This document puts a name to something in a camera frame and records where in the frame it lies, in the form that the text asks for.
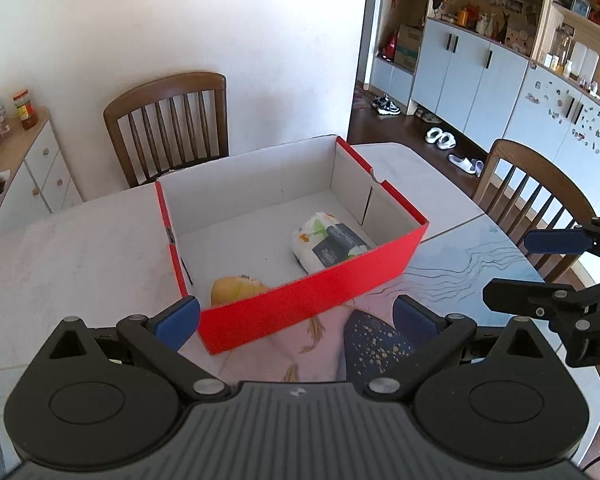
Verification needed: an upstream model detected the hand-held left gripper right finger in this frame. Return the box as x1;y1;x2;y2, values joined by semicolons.
362;294;556;403

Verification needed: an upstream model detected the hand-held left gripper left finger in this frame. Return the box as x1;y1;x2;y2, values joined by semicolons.
45;296;231;402

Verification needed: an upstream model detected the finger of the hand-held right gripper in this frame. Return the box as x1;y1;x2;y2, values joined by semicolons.
482;275;600;331
524;216;600;256

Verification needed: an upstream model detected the yellow plush toy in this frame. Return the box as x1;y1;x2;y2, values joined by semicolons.
210;274;270;309

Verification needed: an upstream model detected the red cardboard box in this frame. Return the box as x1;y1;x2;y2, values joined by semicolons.
154;135;430;356

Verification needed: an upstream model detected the white snack packet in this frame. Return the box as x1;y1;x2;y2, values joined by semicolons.
291;211;377;275

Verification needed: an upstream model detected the white marble desktop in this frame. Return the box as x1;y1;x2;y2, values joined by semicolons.
0;141;600;411

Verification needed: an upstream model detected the wooden slatted chair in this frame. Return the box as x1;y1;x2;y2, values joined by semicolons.
472;138;598;283

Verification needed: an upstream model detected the white rounded container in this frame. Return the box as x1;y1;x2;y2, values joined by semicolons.
570;40;600;81

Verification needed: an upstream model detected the white sideboard with drawers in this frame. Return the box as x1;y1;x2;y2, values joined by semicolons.
0;107;84;241

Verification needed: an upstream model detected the wooden chair with dark seat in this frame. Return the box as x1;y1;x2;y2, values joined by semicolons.
103;72;230;190

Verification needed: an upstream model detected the brown cardboard carton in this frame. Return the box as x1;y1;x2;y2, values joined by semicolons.
394;24;424;72

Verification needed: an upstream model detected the red lidded jar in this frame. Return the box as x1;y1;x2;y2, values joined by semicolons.
12;90;40;131

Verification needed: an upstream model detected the light blue wall cabinet unit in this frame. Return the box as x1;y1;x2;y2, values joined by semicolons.
369;0;600;201

